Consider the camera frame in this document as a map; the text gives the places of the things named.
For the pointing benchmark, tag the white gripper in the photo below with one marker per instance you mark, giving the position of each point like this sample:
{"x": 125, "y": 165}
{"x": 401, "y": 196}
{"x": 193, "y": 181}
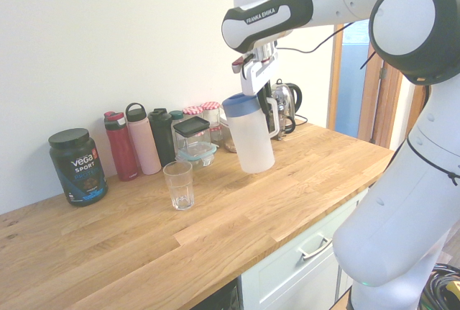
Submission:
{"x": 258, "y": 72}

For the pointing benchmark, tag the white pitcher with blue lid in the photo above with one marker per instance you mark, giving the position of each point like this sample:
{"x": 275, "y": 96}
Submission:
{"x": 251, "y": 137}

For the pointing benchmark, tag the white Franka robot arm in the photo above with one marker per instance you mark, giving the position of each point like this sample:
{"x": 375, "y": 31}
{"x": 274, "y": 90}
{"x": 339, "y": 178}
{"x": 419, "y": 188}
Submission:
{"x": 395, "y": 198}

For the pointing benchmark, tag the pink water bottle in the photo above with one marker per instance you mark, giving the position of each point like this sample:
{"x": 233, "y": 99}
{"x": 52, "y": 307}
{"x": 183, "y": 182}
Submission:
{"x": 145, "y": 144}

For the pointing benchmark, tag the red water bottle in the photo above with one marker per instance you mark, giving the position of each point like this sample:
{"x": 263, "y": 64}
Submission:
{"x": 122, "y": 151}

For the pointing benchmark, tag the steel electric kettle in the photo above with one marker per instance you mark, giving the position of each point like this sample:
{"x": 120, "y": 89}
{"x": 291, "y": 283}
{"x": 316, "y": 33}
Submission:
{"x": 287, "y": 105}

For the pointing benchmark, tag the tall jar red checked lid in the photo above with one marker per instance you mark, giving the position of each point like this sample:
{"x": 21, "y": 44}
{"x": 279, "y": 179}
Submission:
{"x": 211, "y": 112}

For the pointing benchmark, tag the small jar red lid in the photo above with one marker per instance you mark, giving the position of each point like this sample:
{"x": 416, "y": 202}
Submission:
{"x": 216, "y": 134}

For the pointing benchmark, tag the short jar red checked lid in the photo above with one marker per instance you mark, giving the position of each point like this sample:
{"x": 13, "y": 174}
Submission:
{"x": 193, "y": 111}

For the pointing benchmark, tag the clear container black lid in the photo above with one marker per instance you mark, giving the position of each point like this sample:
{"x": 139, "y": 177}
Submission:
{"x": 192, "y": 132}

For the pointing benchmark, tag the glass container teal lid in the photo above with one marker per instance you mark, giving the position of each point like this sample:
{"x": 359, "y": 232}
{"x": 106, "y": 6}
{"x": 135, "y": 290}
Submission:
{"x": 201, "y": 154}

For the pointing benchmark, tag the clear jar with green lid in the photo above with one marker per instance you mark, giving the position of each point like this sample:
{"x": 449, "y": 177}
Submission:
{"x": 176, "y": 117}

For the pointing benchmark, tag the black shaker bottle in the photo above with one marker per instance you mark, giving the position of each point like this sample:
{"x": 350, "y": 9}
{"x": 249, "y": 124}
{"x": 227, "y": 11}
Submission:
{"x": 162, "y": 137}

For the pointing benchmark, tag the clear faceted drinking glass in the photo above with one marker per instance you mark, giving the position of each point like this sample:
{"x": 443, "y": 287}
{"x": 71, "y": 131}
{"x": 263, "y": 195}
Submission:
{"x": 178, "y": 184}

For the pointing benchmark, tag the white cabinet drawer front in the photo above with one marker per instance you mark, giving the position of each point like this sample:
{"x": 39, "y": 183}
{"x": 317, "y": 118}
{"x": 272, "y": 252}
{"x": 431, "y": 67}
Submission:
{"x": 287, "y": 281}

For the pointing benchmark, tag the black Vega protein tub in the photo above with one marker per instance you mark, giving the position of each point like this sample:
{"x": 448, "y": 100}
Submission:
{"x": 81, "y": 169}

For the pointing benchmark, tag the dark under-counter appliance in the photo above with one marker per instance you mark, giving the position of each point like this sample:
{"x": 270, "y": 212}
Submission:
{"x": 224, "y": 297}

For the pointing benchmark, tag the yellow object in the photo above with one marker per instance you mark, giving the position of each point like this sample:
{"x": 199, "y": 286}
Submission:
{"x": 454, "y": 293}

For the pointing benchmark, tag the wooden door frame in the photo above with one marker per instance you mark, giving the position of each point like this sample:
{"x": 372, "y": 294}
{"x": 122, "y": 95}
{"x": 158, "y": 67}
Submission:
{"x": 373, "y": 108}

